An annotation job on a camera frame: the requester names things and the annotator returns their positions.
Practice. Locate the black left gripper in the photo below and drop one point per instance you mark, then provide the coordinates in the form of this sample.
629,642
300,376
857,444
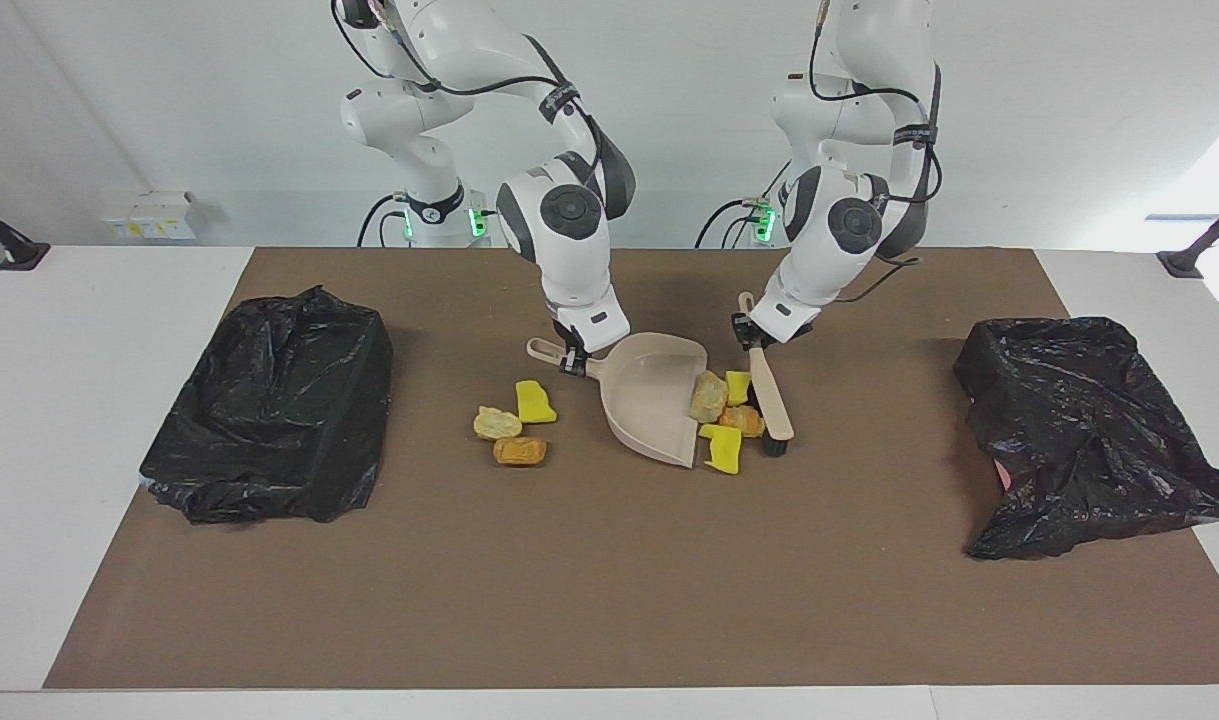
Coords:
759,342

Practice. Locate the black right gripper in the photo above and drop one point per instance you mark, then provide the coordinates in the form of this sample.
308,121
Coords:
565,333

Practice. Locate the wedge yellow sponge green back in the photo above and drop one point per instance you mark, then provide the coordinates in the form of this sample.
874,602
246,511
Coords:
737,387

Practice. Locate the thick yellow sponge chunk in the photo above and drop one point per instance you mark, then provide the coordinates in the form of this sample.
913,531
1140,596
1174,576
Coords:
535,403

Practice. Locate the beige brush black bristles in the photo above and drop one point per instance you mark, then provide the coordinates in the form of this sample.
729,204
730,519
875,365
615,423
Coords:
774,400

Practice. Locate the striped orange croissant piece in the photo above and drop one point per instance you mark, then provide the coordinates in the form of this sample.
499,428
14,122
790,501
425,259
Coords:
742,421

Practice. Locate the beige plastic dustpan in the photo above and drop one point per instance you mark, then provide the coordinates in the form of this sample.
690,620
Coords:
649,400

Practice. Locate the pale beige rock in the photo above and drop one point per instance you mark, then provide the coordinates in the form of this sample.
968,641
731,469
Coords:
496,424

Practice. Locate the brown bread roll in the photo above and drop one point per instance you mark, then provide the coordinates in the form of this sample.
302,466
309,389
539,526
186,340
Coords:
520,452

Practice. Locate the notched yellow sponge piece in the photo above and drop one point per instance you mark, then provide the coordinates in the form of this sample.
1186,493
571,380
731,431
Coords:
721,448

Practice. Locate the open black bag lined bin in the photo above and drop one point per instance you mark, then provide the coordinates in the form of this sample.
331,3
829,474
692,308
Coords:
269,420

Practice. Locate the crumpled black trash bag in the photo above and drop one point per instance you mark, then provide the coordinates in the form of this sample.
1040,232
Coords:
1069,440

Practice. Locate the brown table mat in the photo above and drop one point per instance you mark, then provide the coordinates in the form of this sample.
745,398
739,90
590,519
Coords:
609,620

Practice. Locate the white wall outlet boxes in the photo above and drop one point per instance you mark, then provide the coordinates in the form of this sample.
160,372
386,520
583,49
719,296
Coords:
149,222

